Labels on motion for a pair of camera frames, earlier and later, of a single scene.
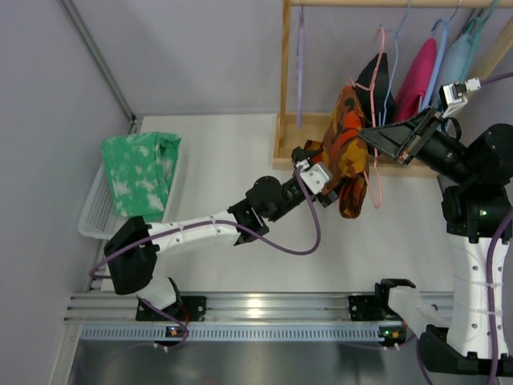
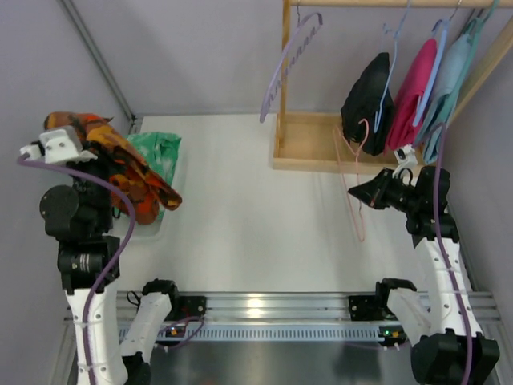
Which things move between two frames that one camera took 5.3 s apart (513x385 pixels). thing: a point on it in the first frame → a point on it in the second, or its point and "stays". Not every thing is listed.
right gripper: [419, 136] → [382, 191]
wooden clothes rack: [294, 130] stays
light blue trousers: [454, 65] stays
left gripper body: [304, 156] → [89, 161]
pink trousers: [416, 83] stays
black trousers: [379, 107] stays
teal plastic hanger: [475, 26] stays
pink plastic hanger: [372, 90] → [335, 131]
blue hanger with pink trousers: [440, 27] stays
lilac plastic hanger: [299, 91] → [265, 107]
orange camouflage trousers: [345, 153] → [149, 191]
